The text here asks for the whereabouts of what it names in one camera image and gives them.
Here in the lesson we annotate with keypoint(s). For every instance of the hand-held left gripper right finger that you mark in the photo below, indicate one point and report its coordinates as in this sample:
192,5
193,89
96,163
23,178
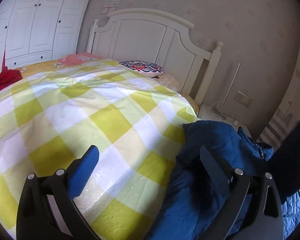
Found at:
212,163

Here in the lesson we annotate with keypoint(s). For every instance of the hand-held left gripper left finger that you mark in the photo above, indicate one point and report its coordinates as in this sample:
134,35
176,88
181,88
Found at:
83,170

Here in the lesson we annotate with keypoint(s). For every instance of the blue padded jacket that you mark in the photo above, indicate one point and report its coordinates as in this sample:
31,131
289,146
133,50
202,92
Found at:
190,205

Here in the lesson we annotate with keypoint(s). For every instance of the white nightstand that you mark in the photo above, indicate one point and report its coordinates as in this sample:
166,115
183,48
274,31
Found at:
215,123

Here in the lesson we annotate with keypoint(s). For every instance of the white charger plug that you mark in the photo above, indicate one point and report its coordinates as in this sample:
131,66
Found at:
236,122

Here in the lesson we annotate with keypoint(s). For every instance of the yellow checked bed cover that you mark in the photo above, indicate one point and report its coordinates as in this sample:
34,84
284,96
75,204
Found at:
90,105

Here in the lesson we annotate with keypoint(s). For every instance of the thin white lamp pole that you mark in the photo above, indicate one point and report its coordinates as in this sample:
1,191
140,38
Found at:
231,85

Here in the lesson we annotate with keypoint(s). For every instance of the beige pillow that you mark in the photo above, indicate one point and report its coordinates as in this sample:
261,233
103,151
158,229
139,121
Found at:
168,81

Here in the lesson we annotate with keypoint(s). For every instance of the printed curtain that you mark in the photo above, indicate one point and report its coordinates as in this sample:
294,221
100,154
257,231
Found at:
290,85

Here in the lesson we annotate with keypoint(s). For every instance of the pink orange pillow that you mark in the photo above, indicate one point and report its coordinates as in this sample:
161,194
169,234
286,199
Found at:
72,58

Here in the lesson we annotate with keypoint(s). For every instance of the patterned cushion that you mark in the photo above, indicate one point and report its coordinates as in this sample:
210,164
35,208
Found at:
142,67

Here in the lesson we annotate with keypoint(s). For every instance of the red cloth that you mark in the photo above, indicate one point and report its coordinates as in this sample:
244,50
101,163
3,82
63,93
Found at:
3,80

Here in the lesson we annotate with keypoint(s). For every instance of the white bed headboard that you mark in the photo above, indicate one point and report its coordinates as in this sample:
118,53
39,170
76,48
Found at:
145,40

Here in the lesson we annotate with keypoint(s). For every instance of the white wardrobe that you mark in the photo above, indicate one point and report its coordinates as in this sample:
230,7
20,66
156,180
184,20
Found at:
35,22

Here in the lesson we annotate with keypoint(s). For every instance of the wall socket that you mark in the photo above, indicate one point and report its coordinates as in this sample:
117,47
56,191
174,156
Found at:
243,98

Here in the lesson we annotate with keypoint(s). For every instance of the white wall notice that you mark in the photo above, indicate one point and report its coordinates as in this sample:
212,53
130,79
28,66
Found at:
111,3

